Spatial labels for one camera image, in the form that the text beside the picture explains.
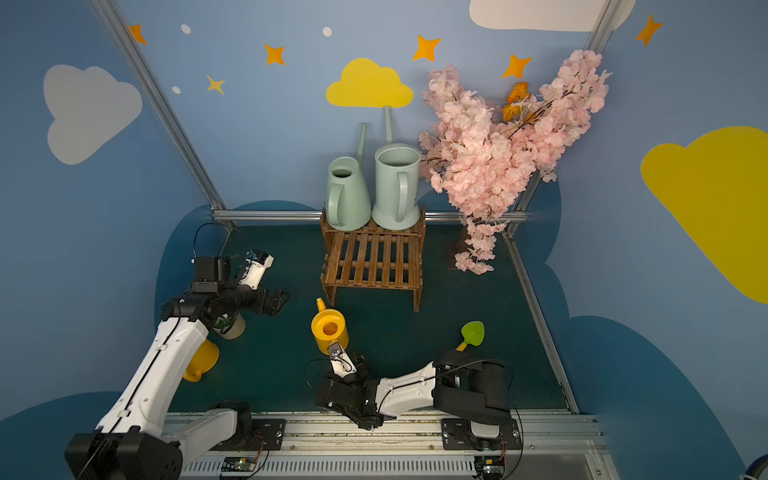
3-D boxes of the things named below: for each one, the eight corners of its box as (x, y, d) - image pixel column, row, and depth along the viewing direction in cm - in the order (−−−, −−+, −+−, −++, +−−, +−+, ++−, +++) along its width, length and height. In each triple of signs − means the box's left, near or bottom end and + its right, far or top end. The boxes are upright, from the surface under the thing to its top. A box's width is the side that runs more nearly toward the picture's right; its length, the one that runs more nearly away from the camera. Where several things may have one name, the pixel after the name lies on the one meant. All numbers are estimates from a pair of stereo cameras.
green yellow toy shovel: (456, 349, 91) (457, 347, 89) (462, 319, 98) (464, 316, 96) (479, 357, 90) (481, 355, 88) (484, 326, 96) (486, 323, 95)
